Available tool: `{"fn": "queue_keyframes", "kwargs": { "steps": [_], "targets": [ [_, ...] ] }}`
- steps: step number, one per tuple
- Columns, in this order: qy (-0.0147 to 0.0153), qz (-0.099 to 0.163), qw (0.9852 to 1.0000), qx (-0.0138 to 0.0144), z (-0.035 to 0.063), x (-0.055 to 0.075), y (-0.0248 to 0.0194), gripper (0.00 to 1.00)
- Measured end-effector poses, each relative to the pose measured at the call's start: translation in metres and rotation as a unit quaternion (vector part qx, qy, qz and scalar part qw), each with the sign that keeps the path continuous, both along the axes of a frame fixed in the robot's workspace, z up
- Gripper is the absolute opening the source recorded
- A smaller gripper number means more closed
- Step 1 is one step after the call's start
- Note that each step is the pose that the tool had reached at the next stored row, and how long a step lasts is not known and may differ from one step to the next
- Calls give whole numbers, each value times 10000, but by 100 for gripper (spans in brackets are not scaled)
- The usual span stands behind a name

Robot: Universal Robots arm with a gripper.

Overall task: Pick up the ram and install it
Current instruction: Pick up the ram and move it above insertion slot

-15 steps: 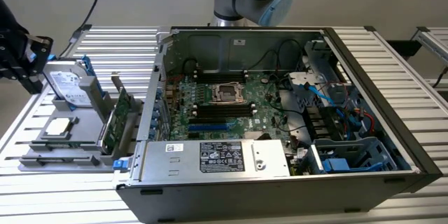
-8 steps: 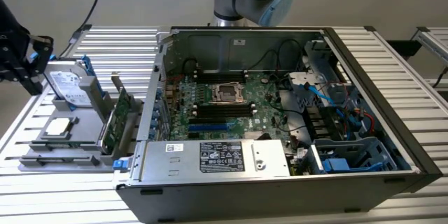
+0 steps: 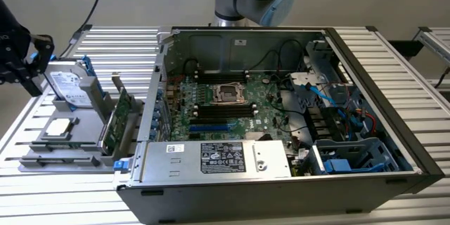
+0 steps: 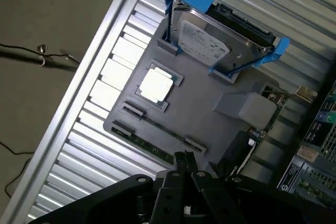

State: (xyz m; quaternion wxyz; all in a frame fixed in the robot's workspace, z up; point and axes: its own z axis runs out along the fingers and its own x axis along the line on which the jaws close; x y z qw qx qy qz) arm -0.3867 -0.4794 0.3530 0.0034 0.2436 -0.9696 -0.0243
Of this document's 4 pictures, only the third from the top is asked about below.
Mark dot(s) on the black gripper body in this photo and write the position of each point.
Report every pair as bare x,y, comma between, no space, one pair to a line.
11,40

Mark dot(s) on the green RAM stick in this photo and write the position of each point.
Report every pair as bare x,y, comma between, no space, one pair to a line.
63,146

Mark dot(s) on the black RAM slot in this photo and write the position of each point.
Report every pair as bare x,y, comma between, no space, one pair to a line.
225,112
225,109
225,116
225,106
222,78
222,81
222,73

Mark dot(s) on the silver hard disk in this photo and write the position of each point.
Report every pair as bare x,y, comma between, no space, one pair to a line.
68,88

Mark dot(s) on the blue disk caddy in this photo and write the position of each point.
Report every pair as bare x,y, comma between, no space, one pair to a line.
92,72

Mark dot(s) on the silver CPU chip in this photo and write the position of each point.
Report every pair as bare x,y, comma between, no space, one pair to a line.
60,127

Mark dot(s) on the grey parts rack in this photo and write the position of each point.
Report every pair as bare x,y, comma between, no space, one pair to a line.
87,119

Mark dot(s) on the green graphics card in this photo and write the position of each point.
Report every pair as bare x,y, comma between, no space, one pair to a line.
118,119

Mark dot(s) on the blue plastic latch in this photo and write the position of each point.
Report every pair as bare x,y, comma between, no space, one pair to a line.
120,165

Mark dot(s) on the blue expansion slot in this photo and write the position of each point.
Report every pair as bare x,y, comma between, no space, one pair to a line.
207,128

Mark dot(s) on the silver power supply unit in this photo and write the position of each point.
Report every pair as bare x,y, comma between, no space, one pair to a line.
190,160

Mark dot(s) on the short black expansion slot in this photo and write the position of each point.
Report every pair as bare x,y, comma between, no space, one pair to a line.
207,136

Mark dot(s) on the metal CPU socket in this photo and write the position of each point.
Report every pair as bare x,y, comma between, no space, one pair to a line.
227,93

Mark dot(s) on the green motherboard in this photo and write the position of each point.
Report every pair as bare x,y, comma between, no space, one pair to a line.
259,98

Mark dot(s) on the silver chipset heatsink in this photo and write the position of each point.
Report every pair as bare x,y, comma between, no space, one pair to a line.
259,136

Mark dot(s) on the metal drive cage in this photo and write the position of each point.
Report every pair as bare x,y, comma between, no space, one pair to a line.
317,77

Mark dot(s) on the black open PC case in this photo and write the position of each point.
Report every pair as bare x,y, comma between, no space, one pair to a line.
267,198

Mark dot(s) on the black case fan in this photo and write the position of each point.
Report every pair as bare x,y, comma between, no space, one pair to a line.
327,125

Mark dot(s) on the blue-grey disk bay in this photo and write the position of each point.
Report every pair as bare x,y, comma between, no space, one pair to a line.
365,151

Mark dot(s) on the metal slat side table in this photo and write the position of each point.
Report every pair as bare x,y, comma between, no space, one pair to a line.
434,41

